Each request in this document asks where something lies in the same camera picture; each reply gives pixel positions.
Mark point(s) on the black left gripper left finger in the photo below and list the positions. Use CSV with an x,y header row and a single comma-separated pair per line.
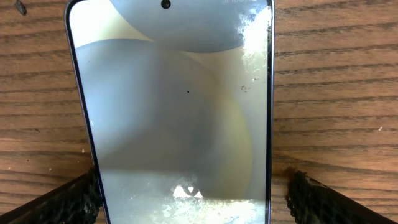
x,y
77,201

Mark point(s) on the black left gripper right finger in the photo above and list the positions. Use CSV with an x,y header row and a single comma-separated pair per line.
x,y
311,202

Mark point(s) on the blue Galaxy smartphone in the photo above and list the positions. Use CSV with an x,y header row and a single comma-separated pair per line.
x,y
177,97

